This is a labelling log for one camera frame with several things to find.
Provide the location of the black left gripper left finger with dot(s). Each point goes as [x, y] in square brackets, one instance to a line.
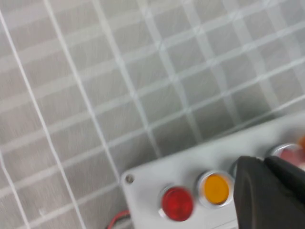
[262, 205]

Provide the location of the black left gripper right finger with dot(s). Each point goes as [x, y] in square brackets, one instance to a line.
[290, 181]

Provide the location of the dark red push button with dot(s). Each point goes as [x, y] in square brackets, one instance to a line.
[287, 152]

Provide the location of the yellow push button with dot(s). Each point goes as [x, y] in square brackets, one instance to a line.
[215, 189]

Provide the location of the grey black button control box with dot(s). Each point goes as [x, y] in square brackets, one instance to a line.
[176, 167]

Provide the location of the small silver lid screw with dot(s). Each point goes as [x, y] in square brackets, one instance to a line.
[129, 178]

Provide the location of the grey white-grid tablecloth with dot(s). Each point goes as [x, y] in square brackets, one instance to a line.
[95, 83]

